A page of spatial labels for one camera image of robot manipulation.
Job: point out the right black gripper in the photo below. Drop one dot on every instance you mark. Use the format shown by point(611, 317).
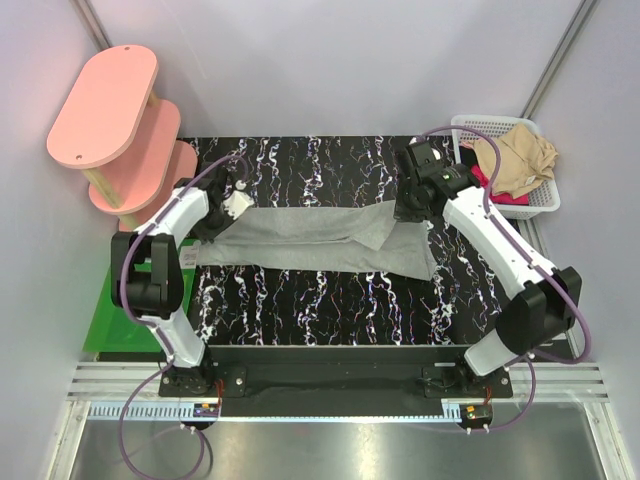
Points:
point(401, 212)

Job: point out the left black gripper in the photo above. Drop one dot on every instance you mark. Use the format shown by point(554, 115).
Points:
point(204, 234)

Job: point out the grey t-shirt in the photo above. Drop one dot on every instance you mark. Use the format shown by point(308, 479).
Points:
point(347, 240)

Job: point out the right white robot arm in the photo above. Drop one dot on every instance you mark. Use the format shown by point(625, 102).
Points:
point(541, 297)

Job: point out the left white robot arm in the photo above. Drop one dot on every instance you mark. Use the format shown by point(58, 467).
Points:
point(146, 273)

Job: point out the black marble pattern mat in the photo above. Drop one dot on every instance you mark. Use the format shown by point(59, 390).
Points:
point(251, 305)

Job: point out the beige t-shirt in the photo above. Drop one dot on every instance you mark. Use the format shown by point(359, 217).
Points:
point(527, 161)

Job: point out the white plastic laundry basket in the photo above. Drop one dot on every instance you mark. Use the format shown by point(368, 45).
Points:
point(474, 147)

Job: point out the green plastic board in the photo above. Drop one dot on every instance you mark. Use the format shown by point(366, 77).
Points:
point(112, 332)

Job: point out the pink three-tier shelf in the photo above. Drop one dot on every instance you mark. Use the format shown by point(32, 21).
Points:
point(121, 136)

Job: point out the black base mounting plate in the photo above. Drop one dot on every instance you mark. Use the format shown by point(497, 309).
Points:
point(429, 371)

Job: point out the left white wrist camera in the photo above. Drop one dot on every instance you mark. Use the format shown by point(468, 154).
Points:
point(237, 204)

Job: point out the aluminium frame rail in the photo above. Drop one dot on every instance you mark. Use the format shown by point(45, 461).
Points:
point(324, 392)

